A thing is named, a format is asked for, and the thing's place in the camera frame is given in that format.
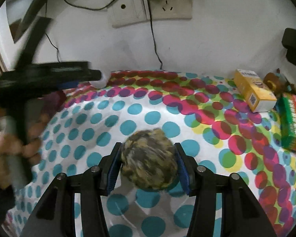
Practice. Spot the black television screen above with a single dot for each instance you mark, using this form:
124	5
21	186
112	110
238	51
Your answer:
24	7

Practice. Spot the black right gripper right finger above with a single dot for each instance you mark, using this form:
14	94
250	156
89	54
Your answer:
200	182

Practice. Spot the beige wall socket plate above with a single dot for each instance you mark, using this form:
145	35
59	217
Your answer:
128	12

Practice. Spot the colourful polka dot tablecloth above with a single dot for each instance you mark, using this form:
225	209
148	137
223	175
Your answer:
205	114

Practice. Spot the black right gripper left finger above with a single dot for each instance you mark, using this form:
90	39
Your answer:
98	181

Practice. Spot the black stand mount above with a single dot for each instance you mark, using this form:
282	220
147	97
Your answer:
289	43

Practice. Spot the camouflage sock ball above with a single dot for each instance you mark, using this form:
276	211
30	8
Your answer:
149	160

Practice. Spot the brown gold ornament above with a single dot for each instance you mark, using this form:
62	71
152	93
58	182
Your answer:
276	82

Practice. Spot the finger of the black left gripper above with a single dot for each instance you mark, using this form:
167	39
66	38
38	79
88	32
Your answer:
63	74

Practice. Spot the yellow white box far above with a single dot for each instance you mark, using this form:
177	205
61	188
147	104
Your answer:
256	94

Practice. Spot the red green medicine box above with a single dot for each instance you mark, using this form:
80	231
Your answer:
287	111

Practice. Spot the person's left hand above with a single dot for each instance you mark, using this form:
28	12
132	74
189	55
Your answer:
11	145

